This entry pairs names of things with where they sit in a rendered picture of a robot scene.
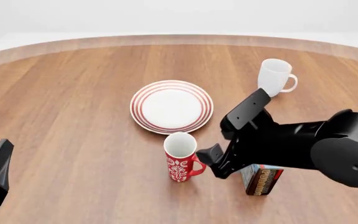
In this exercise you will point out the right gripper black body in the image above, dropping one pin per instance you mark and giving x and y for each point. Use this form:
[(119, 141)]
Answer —
[(231, 161)]

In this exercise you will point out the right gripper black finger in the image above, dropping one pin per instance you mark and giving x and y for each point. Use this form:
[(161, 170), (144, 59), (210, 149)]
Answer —
[(209, 155)]

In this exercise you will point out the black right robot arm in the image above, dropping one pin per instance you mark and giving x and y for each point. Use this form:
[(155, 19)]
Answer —
[(294, 144)]

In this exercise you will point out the red patterned mug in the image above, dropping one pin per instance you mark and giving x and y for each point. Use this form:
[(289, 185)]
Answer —
[(176, 168)]

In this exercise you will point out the white plate with red rings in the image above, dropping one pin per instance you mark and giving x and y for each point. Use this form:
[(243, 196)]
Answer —
[(171, 107)]

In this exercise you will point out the white mug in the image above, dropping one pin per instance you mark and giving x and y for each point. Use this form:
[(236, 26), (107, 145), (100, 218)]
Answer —
[(272, 77)]

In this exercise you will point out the chocolate pudding box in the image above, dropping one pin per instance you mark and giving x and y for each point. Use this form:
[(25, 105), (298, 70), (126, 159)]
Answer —
[(261, 182)]

